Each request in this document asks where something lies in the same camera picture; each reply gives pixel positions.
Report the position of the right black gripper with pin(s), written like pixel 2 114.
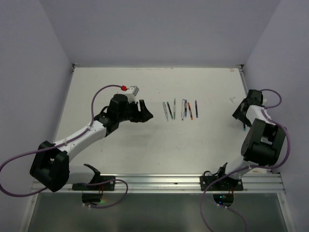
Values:
pixel 238 113

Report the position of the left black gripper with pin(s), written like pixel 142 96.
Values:
pixel 142 116

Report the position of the clear slim pen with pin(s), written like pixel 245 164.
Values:
pixel 165 111

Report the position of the green barrel pen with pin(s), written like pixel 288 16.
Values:
pixel 170 111

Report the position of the clear grey pen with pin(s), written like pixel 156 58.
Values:
pixel 174 108

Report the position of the purple pen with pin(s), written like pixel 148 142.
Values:
pixel 196 109

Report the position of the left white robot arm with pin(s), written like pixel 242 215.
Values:
pixel 51 165

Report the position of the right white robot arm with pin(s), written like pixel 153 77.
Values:
pixel 264 140

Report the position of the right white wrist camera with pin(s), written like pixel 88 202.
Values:
pixel 265 99

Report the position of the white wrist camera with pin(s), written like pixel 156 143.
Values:
pixel 265 99
pixel 131 93

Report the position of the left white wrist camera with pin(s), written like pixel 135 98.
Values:
pixel 131 93

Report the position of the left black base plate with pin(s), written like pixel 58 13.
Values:
pixel 106 182

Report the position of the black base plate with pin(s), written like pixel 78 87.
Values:
pixel 106 182
pixel 227 184

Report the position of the aluminium front rail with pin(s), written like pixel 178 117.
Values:
pixel 190 183

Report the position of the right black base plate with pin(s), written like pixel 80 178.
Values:
pixel 227 184

